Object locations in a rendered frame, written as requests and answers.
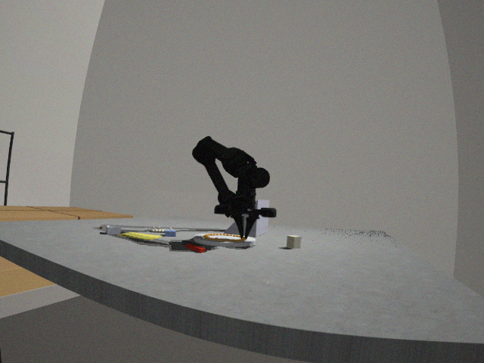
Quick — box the cream cube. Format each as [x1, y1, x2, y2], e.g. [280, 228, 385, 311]
[287, 235, 301, 249]

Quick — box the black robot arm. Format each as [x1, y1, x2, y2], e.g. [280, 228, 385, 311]
[192, 136, 270, 213]

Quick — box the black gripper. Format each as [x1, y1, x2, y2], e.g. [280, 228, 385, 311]
[214, 188, 277, 239]

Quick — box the yellow flat rectangular sheet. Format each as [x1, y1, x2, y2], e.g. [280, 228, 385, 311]
[117, 232, 162, 240]

